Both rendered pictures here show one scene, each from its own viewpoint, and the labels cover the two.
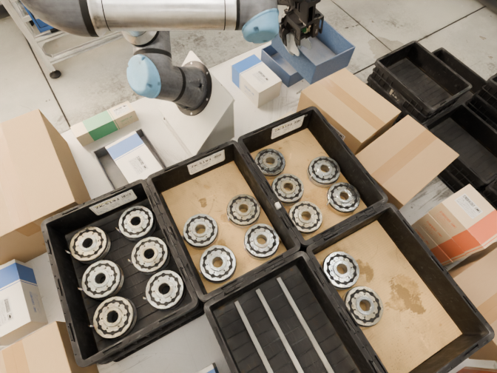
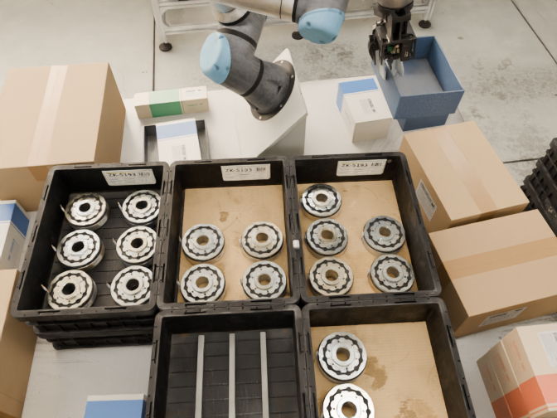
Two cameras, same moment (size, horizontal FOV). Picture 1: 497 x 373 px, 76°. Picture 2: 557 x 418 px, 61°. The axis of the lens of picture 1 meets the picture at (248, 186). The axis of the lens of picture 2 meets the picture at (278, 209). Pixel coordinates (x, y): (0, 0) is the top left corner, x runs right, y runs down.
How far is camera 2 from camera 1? 0.33 m
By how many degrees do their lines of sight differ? 16
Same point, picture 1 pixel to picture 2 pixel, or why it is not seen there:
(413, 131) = (534, 232)
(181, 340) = (131, 361)
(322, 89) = (433, 140)
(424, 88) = not seen: outside the picture
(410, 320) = not seen: outside the picture
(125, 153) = (172, 137)
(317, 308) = (292, 388)
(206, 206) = (225, 221)
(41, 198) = (65, 147)
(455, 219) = (525, 357)
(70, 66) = (185, 43)
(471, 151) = not seen: outside the picture
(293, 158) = (355, 207)
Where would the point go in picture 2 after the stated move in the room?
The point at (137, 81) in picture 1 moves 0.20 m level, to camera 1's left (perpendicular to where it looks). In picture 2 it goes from (207, 59) to (146, 37)
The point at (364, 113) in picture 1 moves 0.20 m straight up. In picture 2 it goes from (474, 187) to (505, 133)
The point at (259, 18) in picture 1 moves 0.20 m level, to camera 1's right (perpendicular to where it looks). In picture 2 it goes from (314, 14) to (425, 48)
